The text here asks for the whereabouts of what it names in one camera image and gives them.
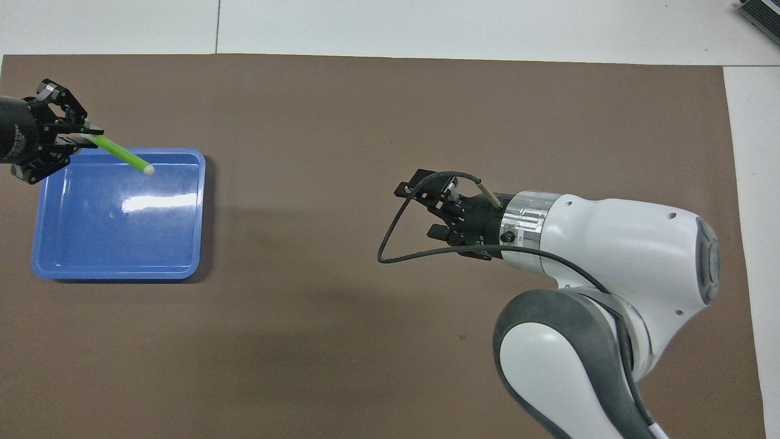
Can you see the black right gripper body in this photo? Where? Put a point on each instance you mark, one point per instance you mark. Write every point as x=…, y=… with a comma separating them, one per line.
x=481, y=225

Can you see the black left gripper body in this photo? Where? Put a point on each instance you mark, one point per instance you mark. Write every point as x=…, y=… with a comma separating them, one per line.
x=18, y=131

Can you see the green pen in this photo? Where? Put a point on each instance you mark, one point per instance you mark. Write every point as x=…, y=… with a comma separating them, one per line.
x=125, y=155

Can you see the blue plastic tray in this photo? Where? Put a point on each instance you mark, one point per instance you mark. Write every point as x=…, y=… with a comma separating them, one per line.
x=122, y=244

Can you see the brown table mat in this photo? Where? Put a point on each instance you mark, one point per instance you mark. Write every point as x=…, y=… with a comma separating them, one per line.
x=341, y=341

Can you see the grey laptop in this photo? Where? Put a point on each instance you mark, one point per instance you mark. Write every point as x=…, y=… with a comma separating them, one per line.
x=765, y=12

